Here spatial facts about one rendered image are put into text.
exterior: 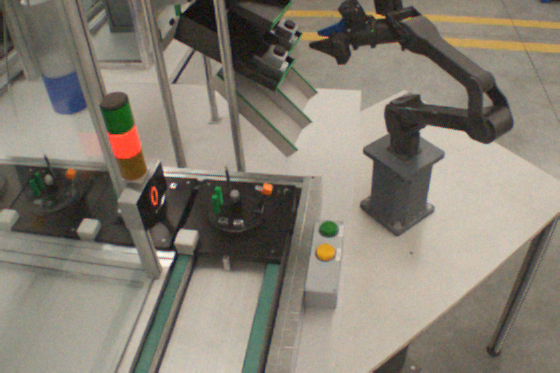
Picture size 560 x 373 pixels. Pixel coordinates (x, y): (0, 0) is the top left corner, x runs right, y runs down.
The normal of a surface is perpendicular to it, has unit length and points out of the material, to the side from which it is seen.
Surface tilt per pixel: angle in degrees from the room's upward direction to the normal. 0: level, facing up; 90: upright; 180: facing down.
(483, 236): 0
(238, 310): 0
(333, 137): 0
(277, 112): 45
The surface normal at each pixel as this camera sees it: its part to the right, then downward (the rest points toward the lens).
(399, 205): -0.16, 0.62
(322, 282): -0.06, -0.78
